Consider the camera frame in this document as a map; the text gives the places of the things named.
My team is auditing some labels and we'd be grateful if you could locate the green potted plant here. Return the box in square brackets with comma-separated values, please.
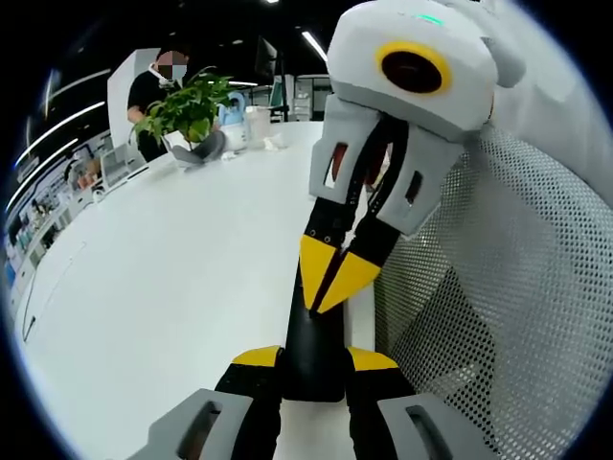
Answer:
[129, 66, 237, 162]

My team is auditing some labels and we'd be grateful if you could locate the black table cable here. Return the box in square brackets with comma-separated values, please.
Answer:
[20, 276, 39, 343]

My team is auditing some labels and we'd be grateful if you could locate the grey mesh office chair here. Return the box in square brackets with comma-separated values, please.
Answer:
[373, 125, 613, 460]

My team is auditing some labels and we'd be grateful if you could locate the green board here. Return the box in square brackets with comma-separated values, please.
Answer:
[270, 78, 289, 110]

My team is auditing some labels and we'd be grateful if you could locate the black remote control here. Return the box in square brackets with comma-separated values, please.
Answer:
[284, 281, 349, 403]

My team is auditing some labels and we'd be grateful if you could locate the ceiling light strip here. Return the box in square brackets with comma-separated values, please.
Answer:
[301, 30, 330, 64]
[46, 68, 112, 104]
[6, 138, 80, 213]
[15, 101, 107, 167]

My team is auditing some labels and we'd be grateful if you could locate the grey neck pillow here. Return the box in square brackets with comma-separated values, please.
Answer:
[170, 129, 227, 168]

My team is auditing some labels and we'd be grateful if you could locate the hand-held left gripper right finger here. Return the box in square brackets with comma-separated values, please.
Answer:
[345, 346, 499, 460]

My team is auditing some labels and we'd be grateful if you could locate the clear plastic cup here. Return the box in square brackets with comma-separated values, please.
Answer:
[244, 105, 273, 150]

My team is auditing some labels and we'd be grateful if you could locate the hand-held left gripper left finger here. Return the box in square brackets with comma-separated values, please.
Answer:
[126, 344, 287, 460]

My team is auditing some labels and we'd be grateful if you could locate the blue white water jug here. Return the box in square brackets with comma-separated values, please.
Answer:
[218, 90, 251, 150]

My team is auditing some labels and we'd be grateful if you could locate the white office chair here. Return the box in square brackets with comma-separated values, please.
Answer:
[99, 145, 150, 194]

